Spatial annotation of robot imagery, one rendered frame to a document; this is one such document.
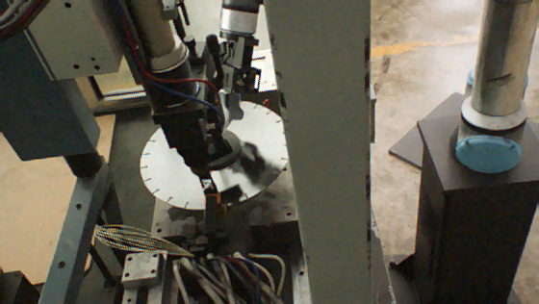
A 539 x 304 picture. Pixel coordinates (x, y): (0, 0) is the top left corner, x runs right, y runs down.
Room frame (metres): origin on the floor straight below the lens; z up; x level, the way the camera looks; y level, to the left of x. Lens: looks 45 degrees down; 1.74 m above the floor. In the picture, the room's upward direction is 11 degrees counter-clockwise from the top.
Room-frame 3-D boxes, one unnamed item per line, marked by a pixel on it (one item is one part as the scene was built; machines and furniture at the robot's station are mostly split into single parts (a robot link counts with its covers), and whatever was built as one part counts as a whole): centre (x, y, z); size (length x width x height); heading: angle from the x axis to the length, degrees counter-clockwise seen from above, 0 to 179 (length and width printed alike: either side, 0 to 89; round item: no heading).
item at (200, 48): (0.78, 0.09, 1.17); 0.06 x 0.05 x 0.20; 166
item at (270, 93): (1.18, 0.02, 0.82); 0.18 x 0.18 x 0.15; 85
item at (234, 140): (0.85, 0.11, 0.96); 0.11 x 0.11 x 0.03
